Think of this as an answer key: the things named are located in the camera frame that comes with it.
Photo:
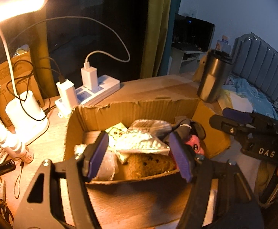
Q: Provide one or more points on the pink plush toy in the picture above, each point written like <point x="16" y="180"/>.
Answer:
<point x="196" y="138"/>

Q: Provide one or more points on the black monitor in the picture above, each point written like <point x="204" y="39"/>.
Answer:
<point x="192" y="34"/>

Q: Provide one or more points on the brown cardboard box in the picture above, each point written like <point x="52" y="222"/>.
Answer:
<point x="163" y="98"/>

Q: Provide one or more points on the black scissors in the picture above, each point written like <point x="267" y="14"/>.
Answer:
<point x="4" y="210"/>

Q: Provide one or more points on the light blue blanket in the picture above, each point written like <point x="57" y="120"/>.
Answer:
<point x="260" y="103"/>

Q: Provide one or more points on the white charger with black cable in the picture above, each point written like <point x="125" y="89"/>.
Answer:
<point x="67" y="101"/>

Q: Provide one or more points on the white power strip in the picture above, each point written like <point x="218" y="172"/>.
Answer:
<point x="107" y="86"/>

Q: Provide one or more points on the plastic water bottle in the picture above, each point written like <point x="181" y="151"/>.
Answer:
<point x="223" y="45"/>

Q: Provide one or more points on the left gripper black left finger with purple pad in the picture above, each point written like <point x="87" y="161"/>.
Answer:
<point x="82" y="168"/>

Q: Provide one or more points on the yellow curtain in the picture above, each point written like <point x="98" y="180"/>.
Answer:
<point x="155" y="37"/>

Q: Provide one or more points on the left gripper black right finger with purple pad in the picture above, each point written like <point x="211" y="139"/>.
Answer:
<point x="198" y="170"/>

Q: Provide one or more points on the grey padded headboard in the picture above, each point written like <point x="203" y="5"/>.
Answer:
<point x="257" y="62"/>

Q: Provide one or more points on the black cylinder flashlight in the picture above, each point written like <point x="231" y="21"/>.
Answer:
<point x="7" y="166"/>

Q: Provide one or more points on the brown plush toy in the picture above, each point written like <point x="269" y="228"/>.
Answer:
<point x="139" y="166"/>

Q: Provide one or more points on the brown paper bag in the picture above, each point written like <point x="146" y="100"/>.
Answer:
<point x="23" y="83"/>

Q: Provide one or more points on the white roll in plastic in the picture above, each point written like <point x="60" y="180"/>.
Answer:
<point x="108" y="168"/>

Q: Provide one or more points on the yellow tissue pack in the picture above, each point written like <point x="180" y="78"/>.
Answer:
<point x="229" y="99"/>

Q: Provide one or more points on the grey dotted sock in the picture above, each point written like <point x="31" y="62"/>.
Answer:
<point x="181" y="127"/>

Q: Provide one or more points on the bag of cotton swabs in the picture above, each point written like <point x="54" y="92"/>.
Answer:
<point x="144" y="136"/>

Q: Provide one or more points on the white pill bottle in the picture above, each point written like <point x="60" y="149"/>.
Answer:
<point x="24" y="153"/>
<point x="11" y="144"/>

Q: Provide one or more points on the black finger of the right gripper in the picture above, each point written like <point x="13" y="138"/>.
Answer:
<point x="231" y="122"/>

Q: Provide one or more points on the steel travel mug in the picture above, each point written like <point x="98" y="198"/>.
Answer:
<point x="216" y="70"/>

